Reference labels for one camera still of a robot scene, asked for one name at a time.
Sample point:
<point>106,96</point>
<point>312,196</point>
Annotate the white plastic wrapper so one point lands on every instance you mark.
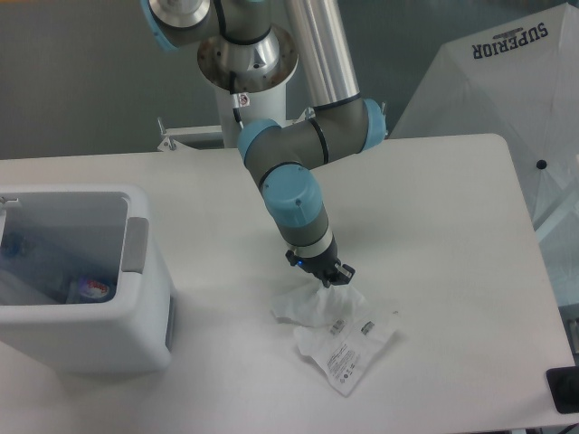
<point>338,328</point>

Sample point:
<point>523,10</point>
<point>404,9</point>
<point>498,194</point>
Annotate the left metal table clamp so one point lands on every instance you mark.
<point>167,142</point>

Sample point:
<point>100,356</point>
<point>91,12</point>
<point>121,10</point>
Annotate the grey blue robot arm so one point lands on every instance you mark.
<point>281,159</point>

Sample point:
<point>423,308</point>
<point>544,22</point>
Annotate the white plastic trash can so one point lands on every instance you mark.
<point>129,334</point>

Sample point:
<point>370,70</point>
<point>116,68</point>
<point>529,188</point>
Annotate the clear plastic water bottle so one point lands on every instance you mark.
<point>45,266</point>

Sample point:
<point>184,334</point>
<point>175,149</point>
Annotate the black device at table edge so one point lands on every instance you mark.
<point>563,385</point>

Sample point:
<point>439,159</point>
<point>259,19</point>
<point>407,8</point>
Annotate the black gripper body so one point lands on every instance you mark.
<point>322,262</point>

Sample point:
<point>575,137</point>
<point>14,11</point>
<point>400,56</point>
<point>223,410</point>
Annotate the white umbrella with lettering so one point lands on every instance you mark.
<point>518,80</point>

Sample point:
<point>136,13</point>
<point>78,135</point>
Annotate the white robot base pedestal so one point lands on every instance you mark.
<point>249,80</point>

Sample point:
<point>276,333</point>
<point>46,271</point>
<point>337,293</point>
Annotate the middle metal bracket clamp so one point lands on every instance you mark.
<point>306,114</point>

